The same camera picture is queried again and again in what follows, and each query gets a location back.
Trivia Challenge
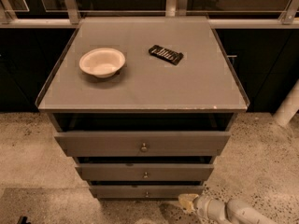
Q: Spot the grey middle drawer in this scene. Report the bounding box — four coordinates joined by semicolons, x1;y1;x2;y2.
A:
77;163;213;181

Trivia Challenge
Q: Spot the grey top drawer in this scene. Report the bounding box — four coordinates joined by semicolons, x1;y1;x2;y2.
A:
54;131;230;157

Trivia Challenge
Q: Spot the metal window railing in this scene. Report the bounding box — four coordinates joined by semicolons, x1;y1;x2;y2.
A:
0;0;299;29

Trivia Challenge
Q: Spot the grey drawer cabinet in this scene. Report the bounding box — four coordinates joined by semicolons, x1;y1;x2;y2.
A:
36;17;249;188

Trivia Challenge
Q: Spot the white floor pipe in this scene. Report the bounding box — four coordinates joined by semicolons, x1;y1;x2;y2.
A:
274;79;299;126

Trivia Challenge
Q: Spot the grey drawer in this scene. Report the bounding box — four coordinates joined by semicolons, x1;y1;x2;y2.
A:
77;163;213;181
54;131;230;157
90;185;204;200

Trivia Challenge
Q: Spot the black object on floor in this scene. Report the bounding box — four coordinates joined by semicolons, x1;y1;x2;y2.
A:
17;216;31;224

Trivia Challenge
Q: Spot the white paper bowl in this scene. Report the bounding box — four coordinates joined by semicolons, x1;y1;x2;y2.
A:
79;48;125;78

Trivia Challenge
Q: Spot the grey bottom drawer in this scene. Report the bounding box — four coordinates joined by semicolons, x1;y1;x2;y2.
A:
90;185;204;200

